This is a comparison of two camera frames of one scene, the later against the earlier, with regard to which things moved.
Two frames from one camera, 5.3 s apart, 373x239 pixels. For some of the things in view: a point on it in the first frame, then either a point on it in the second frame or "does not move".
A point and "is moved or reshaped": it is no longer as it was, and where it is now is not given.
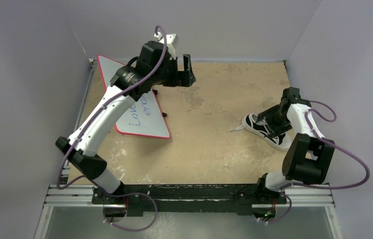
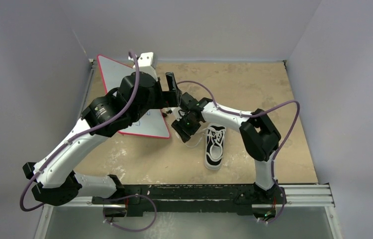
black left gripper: x=180 y=78 → x=167 y=98
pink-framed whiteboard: x=142 y=118 does not move
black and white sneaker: x=281 y=141 is moved or reshaped
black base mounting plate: x=186 y=200 does not move
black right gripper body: x=270 y=122 → x=182 y=128
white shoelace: x=237 y=128 is moved or reshaped
